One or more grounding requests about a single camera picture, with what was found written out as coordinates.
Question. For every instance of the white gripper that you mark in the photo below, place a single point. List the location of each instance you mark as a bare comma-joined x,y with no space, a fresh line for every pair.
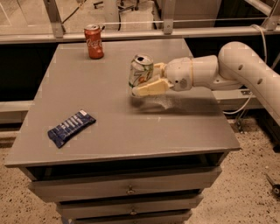
178,72

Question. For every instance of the green white 7up can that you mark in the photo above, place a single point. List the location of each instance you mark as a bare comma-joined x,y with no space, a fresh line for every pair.
141,69

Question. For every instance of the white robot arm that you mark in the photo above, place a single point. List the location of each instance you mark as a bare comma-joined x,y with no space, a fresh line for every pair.
236,65

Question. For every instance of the red coca-cola can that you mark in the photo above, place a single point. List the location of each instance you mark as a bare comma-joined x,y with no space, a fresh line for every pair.
94,41

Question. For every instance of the blue rxbar wrapper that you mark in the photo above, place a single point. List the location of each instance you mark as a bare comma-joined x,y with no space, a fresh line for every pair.
72,126

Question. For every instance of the grey drawer cabinet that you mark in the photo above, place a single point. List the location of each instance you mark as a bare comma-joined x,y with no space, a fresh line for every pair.
183,130

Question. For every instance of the top grey drawer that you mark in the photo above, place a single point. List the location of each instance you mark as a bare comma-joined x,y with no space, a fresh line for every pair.
125,184

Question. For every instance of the grey drawer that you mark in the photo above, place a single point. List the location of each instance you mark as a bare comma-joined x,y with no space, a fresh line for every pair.
125,184
167,217
141,205

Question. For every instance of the grey metal railing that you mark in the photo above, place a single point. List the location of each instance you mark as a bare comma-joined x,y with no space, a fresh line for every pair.
39,21

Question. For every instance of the middle grey drawer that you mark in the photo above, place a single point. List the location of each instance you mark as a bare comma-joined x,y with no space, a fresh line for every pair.
141,205

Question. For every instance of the bottom grey drawer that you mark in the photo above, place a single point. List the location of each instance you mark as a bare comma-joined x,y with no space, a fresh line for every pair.
167,217

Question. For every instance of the black caster wheel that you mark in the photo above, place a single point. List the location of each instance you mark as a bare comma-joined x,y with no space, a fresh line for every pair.
274,185

